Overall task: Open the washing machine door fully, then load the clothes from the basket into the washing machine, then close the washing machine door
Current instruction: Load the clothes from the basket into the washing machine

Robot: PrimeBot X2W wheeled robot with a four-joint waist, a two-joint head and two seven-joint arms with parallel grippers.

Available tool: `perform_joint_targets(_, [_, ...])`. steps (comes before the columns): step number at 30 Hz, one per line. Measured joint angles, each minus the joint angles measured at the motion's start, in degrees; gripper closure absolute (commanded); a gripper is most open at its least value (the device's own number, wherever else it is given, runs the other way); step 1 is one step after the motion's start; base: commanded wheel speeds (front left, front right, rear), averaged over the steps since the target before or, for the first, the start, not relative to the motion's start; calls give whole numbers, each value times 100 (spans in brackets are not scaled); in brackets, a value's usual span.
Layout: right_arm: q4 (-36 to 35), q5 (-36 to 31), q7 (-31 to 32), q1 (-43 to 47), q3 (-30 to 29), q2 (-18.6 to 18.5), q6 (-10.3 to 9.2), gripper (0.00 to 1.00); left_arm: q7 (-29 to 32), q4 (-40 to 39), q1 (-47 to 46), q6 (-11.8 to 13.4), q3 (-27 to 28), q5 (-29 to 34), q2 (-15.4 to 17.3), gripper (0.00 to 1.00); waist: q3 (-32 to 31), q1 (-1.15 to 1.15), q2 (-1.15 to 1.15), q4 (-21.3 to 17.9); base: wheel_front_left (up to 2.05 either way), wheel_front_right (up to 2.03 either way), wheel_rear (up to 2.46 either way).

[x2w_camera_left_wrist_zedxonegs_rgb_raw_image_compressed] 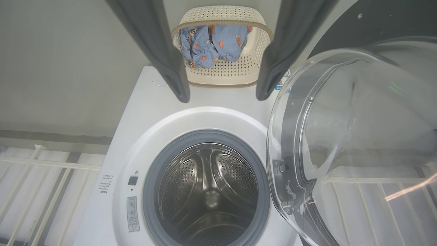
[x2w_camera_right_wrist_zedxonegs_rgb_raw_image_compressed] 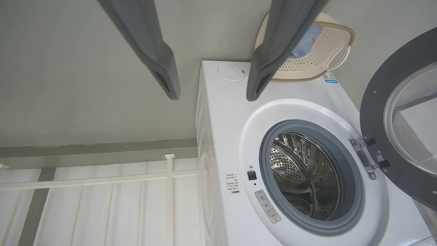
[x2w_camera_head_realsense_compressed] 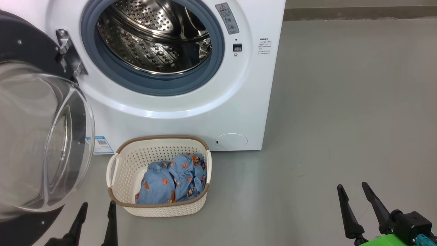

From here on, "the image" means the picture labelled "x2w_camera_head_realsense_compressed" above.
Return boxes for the grey rubber door gasket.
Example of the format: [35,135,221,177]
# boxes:
[81,0,225,96]

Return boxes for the metal door hinge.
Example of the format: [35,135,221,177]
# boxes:
[56,29,88,78]

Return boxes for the black-rimmed glass washer door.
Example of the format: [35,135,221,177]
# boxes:
[0,10,96,246]

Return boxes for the white front-load washing machine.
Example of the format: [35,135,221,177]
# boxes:
[7,0,286,153]

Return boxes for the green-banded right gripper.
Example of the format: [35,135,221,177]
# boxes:
[337,182,415,246]

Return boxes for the blue energy label sticker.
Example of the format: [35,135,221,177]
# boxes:
[85,136,114,155]

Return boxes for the round white filter cover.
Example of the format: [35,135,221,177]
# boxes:
[215,133,248,150]

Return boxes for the grey warning sticker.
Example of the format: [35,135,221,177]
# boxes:
[215,3,240,35]

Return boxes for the cream perforated laundry basket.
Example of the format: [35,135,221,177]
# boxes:
[106,135,212,218]

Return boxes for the stainless steel washer drum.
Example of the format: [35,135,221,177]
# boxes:
[97,0,212,75]

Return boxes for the printed text label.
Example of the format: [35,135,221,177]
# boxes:
[258,38,273,55]

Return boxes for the blue cartoon print garment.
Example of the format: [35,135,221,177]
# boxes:
[169,153,207,202]
[135,161,177,205]

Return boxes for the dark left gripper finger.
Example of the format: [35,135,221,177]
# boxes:
[63,202,88,246]
[101,201,118,246]

